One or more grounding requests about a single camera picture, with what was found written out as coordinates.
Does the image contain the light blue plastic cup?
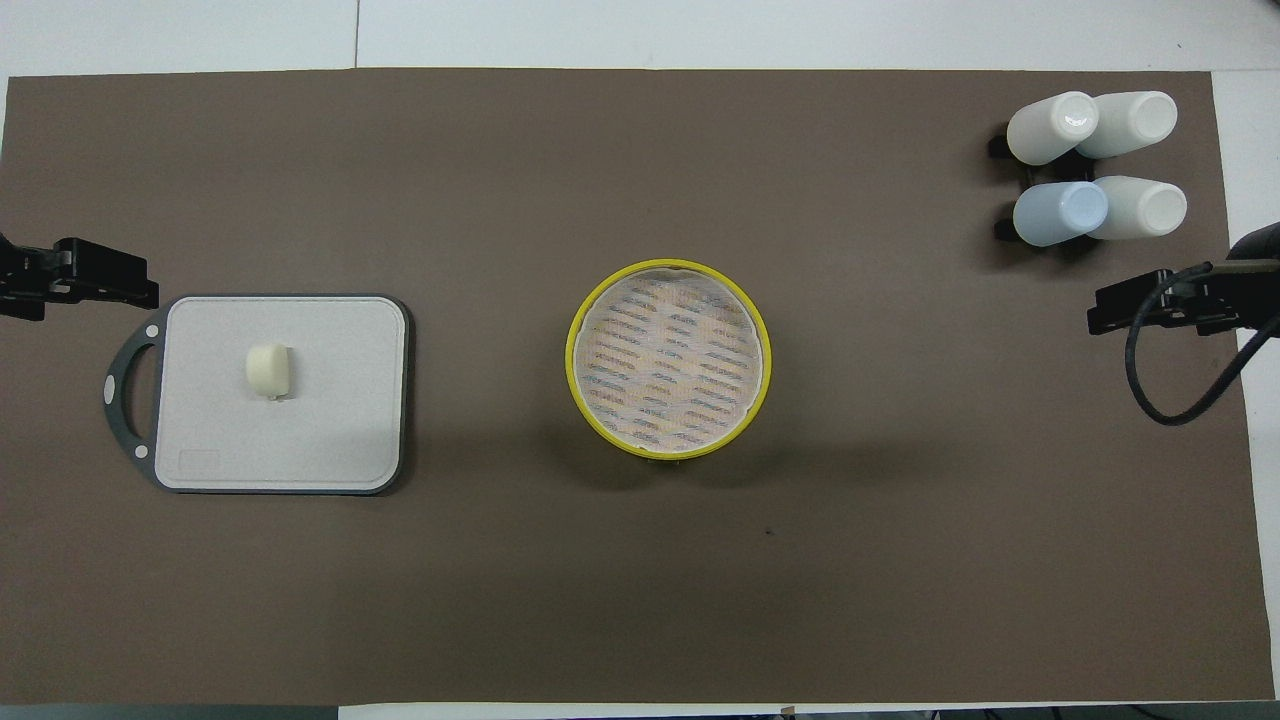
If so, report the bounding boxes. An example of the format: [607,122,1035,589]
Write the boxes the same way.
[1013,181,1109,248]

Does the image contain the white steamed bun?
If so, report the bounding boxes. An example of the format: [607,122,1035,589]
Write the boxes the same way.
[245,343,292,402]

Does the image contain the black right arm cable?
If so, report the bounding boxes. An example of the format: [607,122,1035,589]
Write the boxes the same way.
[1125,264,1280,427]

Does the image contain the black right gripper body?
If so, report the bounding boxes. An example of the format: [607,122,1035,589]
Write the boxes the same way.
[1215,222,1280,333]

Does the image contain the grey cutting board with handle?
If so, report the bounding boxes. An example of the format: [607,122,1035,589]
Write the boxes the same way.
[102,293,413,497]

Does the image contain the yellow bamboo steamer lid tray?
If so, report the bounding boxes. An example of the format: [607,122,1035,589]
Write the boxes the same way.
[565,258,773,461]

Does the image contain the black cup rack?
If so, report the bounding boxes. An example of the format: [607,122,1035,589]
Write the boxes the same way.
[988,125,1101,247]

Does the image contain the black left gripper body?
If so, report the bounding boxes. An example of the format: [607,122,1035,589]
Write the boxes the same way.
[0,235,61,321]

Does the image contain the brown table mat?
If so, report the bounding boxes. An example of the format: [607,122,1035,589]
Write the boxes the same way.
[0,67,1276,706]

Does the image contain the white plastic cup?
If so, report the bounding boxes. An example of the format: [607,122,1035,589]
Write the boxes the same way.
[1007,91,1100,167]
[1086,176,1188,241]
[1075,91,1178,160]

